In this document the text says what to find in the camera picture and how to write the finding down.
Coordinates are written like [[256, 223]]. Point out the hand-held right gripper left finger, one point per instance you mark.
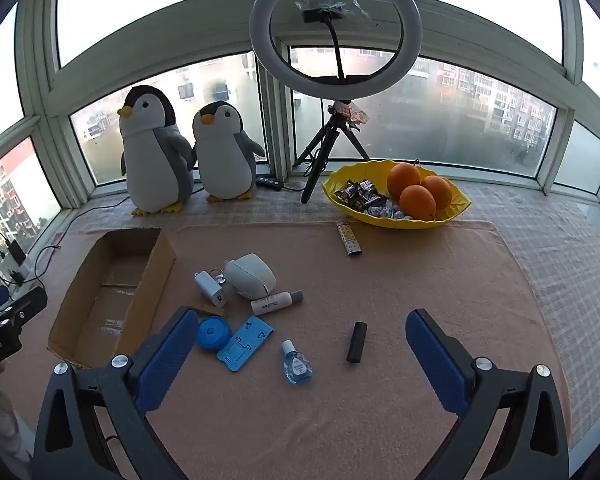
[[167, 360]]

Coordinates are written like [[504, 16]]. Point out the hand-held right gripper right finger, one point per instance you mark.
[[435, 360]]

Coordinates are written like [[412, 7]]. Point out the blue round tape measure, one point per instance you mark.
[[212, 332]]

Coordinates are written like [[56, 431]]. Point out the brown cardboard box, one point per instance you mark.
[[145, 290]]

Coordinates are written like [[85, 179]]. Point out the blue phone stand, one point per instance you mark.
[[242, 345]]

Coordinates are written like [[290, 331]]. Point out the black cylinder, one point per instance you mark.
[[356, 342]]

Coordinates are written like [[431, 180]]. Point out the white charger plug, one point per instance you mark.
[[207, 285]]

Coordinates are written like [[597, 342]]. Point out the white round speaker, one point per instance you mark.
[[250, 275]]

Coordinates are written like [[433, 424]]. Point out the small white bottle dark cap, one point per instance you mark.
[[272, 302]]

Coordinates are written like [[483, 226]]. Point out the small clear blue liquid bottle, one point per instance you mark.
[[295, 367]]

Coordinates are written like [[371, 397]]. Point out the patterned lighter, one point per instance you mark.
[[349, 237]]

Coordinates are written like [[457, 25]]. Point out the white power strip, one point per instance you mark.
[[20, 272]]

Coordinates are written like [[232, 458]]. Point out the black power adapter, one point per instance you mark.
[[16, 252]]

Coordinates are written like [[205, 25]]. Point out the white crumpled cloth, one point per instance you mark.
[[0, 425]]

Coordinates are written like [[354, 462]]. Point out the yellow leaf-shaped bowl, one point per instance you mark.
[[450, 215]]

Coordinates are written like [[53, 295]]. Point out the checkered grey cloth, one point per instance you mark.
[[555, 260]]

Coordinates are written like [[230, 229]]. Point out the pile of blue wrapped candies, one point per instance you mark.
[[387, 210]]

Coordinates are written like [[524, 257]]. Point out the orange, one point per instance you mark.
[[416, 202], [439, 190], [402, 177]]

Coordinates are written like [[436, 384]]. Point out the pile of chocolate bars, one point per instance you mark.
[[360, 192]]

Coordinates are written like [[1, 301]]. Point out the large penguin plush toy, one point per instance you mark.
[[150, 160]]

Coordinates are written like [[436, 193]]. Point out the black inline remote control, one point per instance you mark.
[[270, 183]]

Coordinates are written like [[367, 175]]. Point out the small penguin plush toy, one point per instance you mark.
[[222, 155]]

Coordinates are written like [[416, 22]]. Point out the red and white paper tag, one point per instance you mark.
[[355, 115]]

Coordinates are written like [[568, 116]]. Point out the black phone holder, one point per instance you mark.
[[325, 14]]

